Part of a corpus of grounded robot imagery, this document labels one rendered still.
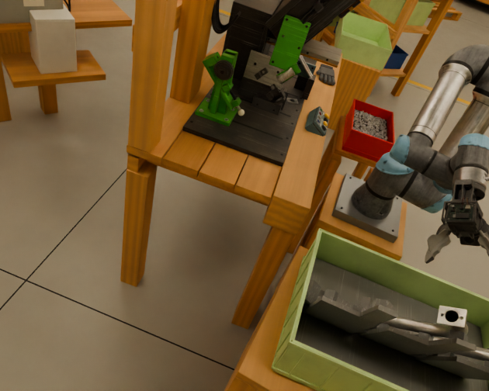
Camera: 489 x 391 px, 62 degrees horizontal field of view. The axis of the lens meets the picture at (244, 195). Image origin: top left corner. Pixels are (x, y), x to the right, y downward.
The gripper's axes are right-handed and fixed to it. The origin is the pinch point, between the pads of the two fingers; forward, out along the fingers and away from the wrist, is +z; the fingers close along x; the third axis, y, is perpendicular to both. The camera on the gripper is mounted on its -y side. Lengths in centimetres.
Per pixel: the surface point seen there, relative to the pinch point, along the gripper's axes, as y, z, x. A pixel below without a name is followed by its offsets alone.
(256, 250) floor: -75, -30, -132
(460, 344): -2.2, 16.6, 1.5
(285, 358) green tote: 4.1, 30.4, -36.1
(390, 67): -189, -294, -145
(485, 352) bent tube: -22.7, 12.5, 1.9
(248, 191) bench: 5, -20, -70
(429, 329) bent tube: -11.0, 12.4, -8.1
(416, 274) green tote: -26.1, -7.4, -19.4
